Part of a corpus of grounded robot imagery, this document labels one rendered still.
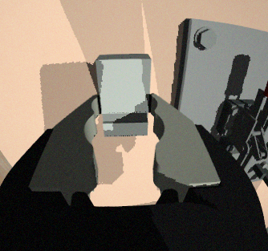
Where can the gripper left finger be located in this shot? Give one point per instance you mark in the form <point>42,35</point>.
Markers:
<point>60,162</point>

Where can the grey fixture plate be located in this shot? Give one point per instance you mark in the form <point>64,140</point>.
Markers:
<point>235,68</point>

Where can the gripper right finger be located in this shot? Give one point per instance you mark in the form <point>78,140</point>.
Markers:
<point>190,160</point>

